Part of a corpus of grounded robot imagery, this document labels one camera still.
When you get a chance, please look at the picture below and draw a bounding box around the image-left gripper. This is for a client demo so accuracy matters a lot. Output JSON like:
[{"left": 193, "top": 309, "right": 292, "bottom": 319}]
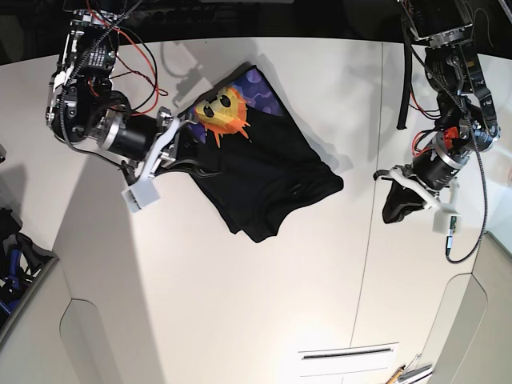
[{"left": 95, "top": 107, "right": 222, "bottom": 186}]

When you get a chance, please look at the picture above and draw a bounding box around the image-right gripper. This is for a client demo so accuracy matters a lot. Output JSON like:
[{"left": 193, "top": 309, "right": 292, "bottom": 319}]
[{"left": 374, "top": 138, "right": 469, "bottom": 224}]

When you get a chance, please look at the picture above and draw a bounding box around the black T-shirt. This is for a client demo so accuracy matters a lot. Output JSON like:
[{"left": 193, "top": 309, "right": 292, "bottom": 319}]
[{"left": 185, "top": 64, "right": 344, "bottom": 243}]

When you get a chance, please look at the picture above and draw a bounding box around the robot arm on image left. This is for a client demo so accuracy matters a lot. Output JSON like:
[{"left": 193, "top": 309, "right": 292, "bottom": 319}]
[{"left": 46, "top": 1, "right": 344, "bottom": 242}]

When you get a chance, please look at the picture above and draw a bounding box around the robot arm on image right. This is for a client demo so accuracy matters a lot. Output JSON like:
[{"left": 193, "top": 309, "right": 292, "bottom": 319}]
[{"left": 374, "top": 1, "right": 501, "bottom": 223}]

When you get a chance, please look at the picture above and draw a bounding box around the black power strip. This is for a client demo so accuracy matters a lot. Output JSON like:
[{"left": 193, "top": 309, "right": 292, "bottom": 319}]
[{"left": 132, "top": 6, "right": 216, "bottom": 26}]

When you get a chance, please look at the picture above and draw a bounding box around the black ruler strip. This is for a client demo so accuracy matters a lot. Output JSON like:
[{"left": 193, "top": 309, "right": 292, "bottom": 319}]
[{"left": 302, "top": 349, "right": 393, "bottom": 360}]

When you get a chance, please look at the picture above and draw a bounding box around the grey marker pen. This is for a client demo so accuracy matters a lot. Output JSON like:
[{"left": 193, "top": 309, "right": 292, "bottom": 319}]
[{"left": 397, "top": 365, "right": 433, "bottom": 384}]

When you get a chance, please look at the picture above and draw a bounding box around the yellow pencil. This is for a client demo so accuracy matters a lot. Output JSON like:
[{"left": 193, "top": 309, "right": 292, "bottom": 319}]
[{"left": 386, "top": 366, "right": 406, "bottom": 384}]

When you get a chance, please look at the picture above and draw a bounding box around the grey bin with blue items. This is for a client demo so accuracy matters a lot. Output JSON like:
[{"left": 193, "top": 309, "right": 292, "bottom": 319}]
[{"left": 1, "top": 208, "right": 58, "bottom": 342}]

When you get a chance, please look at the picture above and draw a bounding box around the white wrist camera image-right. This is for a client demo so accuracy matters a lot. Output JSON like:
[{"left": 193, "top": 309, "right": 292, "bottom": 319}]
[{"left": 432, "top": 209, "right": 462, "bottom": 236}]

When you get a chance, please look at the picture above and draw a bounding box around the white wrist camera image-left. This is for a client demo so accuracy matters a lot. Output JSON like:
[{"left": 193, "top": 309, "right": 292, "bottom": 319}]
[{"left": 122, "top": 180, "right": 160, "bottom": 214}]

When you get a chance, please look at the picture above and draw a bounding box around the braided camera cable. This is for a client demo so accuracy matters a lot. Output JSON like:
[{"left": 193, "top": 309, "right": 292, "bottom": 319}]
[{"left": 402, "top": 15, "right": 491, "bottom": 264}]

